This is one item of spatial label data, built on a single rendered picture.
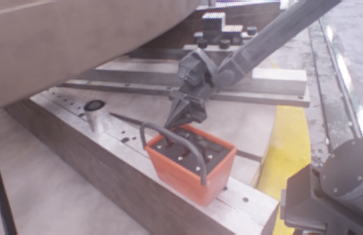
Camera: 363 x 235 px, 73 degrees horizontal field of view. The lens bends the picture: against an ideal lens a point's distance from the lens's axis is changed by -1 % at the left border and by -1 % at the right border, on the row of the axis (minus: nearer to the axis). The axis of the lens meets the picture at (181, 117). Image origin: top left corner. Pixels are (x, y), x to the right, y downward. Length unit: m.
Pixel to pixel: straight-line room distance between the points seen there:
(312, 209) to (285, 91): 1.50
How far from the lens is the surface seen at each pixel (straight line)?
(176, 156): 0.61
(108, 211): 1.17
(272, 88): 1.72
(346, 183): 0.24
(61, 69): 0.97
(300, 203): 0.26
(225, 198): 0.66
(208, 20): 1.64
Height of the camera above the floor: 1.22
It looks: 35 degrees down
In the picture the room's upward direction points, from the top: 6 degrees counter-clockwise
